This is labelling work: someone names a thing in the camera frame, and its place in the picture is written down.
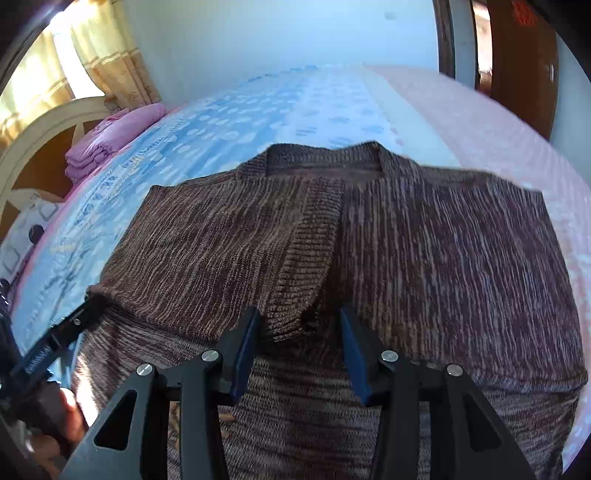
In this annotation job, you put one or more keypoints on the red paper door decoration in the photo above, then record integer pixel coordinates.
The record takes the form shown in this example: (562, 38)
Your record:
(521, 11)

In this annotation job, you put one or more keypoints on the brown wooden door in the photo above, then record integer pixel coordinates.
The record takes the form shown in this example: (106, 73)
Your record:
(521, 69)

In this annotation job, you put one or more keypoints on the polka dot bed sheet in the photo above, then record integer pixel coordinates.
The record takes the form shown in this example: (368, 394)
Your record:
(277, 110)

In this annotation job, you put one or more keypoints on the yellow patterned curtain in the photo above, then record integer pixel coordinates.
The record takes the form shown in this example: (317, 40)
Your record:
(106, 60)

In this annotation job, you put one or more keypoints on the pink pillow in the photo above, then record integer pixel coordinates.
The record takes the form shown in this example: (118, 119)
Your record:
(111, 138)

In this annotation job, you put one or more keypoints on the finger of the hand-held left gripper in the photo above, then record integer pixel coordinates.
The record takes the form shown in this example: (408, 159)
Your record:
(57, 334)

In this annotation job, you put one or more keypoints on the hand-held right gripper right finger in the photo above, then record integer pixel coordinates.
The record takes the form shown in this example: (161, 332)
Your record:
(355, 356)

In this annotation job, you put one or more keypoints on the brown knit cardigan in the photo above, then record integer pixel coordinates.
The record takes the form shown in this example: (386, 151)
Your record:
(415, 254)

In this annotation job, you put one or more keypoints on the dark wooden door frame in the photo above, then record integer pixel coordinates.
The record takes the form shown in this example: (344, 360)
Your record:
(445, 37)

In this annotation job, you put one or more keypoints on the cream wooden headboard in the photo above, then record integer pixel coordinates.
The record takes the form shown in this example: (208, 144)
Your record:
(46, 121)

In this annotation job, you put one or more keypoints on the person's left hand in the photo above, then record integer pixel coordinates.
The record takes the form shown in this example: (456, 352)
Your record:
(71, 415)

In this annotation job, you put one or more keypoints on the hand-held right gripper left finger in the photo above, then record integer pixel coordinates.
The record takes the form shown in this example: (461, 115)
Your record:
(244, 351)

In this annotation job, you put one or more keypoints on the white patterned pillow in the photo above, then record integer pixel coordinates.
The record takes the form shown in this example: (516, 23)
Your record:
(27, 226)

